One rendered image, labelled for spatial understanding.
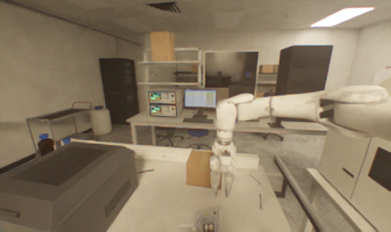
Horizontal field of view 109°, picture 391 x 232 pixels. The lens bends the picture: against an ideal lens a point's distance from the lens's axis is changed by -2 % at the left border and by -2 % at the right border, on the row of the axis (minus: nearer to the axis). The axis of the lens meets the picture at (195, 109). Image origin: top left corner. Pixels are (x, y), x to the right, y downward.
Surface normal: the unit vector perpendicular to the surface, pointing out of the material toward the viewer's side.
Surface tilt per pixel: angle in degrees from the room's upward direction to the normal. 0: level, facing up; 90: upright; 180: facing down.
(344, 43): 90
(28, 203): 51
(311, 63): 90
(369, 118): 95
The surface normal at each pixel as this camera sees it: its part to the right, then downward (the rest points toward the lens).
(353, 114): -0.98, 0.21
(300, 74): -0.15, 0.25
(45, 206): -0.11, -0.42
